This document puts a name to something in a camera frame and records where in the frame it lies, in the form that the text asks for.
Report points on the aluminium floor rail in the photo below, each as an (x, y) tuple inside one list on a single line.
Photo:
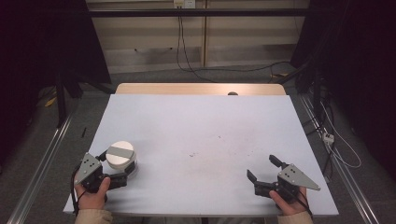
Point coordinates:
[(351, 183), (37, 174)]

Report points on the black horizontal bar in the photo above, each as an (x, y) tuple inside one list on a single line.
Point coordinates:
[(199, 12)]

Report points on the person's left hand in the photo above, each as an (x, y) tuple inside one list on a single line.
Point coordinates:
[(91, 197)]

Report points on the black curtain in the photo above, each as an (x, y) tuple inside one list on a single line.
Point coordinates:
[(37, 46), (361, 62)]

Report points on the white lidded round container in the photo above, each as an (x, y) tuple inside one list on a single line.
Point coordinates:
[(120, 155)]

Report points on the pale table cover board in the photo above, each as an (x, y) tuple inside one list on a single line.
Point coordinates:
[(199, 130)]

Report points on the black metal stand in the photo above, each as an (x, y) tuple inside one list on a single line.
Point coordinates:
[(61, 102)]

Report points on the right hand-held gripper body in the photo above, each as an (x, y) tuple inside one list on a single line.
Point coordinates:
[(295, 179)]

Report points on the white power strip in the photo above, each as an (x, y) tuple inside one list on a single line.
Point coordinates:
[(328, 137)]

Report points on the person's right hand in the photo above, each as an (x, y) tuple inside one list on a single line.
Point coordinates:
[(291, 207)]

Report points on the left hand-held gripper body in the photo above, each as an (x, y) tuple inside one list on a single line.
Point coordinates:
[(88, 169)]

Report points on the white wall socket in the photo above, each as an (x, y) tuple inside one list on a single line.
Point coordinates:
[(184, 3)]

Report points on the wooden table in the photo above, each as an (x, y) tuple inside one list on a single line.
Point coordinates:
[(186, 88)]

